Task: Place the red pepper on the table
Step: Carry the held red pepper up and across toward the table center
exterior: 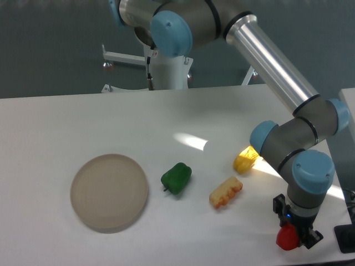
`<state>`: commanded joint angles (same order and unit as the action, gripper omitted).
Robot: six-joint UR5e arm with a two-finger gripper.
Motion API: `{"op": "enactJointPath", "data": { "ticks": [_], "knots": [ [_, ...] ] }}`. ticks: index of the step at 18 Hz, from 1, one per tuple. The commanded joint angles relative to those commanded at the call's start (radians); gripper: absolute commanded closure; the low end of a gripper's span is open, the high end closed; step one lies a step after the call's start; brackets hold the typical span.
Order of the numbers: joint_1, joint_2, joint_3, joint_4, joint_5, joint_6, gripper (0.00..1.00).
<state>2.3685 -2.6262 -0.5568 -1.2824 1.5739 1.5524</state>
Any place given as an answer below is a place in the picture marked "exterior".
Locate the yellow orange waffle toy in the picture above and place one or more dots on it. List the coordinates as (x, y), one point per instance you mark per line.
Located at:
(225, 192)

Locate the green pepper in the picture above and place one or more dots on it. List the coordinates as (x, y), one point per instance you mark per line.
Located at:
(175, 179)

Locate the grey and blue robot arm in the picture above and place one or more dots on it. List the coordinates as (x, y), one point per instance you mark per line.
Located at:
(177, 27)

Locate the black box at edge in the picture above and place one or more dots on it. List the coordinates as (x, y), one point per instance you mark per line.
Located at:
(345, 238)

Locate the red pepper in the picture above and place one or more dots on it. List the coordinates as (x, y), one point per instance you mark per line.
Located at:
(287, 238)

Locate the beige round plate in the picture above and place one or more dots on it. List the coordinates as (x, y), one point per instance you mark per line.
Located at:
(109, 192)

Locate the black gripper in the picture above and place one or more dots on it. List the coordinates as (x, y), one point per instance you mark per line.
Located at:
(301, 219)

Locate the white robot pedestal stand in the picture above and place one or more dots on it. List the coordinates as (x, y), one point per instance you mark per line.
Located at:
(215, 64)

